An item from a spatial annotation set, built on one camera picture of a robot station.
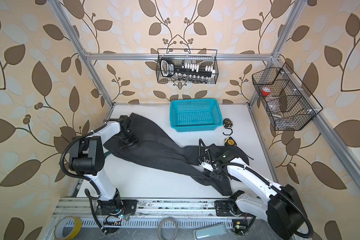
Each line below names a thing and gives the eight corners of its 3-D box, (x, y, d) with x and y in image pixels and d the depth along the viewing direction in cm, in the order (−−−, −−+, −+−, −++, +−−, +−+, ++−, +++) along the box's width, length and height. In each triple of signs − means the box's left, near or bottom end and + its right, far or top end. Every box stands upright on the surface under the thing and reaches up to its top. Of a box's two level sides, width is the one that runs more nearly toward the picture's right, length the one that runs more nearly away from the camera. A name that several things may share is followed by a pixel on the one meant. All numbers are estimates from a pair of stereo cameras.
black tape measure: (224, 128, 107) (224, 126, 105) (222, 120, 112) (223, 118, 110) (232, 128, 107) (233, 126, 105) (230, 120, 112) (231, 118, 110)
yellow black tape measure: (225, 146, 98) (225, 144, 96) (223, 138, 101) (224, 136, 100) (235, 146, 98) (236, 144, 96) (233, 138, 101) (234, 136, 100)
